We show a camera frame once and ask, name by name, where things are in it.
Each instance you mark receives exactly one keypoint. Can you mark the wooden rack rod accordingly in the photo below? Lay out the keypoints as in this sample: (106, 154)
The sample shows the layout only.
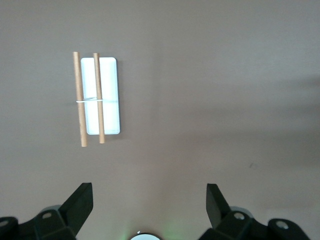
(80, 120)
(98, 75)

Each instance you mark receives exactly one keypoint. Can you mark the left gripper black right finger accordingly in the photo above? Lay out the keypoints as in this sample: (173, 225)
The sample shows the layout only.
(217, 212)

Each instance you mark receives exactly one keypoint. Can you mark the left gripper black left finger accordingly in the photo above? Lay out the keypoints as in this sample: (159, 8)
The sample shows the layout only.
(75, 212)

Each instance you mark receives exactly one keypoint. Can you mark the white towel rack base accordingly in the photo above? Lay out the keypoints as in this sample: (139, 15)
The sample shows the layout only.
(110, 82)

